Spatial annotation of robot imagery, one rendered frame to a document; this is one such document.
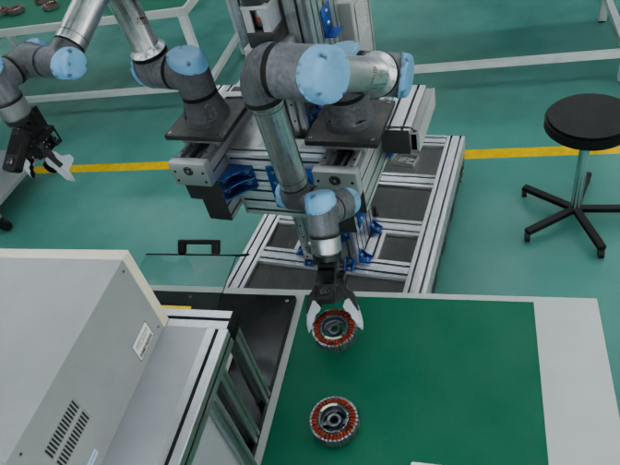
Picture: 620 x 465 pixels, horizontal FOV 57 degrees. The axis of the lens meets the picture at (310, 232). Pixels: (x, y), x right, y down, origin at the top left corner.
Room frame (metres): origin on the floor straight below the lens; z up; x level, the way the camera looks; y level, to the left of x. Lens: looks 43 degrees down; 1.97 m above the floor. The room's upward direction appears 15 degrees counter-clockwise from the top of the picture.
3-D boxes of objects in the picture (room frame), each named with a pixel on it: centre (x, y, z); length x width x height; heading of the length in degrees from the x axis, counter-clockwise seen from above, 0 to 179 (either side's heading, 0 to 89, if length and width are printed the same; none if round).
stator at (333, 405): (0.67, 0.06, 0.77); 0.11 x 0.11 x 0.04
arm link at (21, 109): (1.38, 0.64, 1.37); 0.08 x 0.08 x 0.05
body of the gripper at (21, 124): (1.39, 0.63, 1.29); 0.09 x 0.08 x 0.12; 150
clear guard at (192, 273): (0.92, 0.33, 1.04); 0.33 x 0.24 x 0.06; 158
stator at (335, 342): (0.87, 0.00, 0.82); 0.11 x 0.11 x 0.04
